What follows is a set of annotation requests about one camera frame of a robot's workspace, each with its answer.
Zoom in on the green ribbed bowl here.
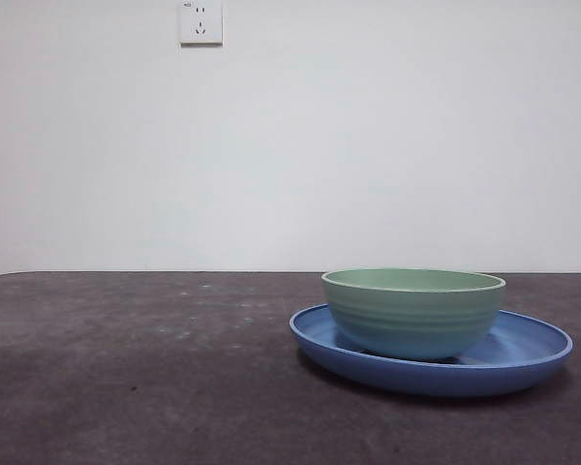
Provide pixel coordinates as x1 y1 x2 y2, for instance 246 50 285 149
321 267 507 361

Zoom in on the blue plate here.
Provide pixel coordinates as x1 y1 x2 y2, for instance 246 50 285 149
289 303 574 399

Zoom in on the white wall socket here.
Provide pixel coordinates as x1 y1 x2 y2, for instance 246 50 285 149
178 0 225 48

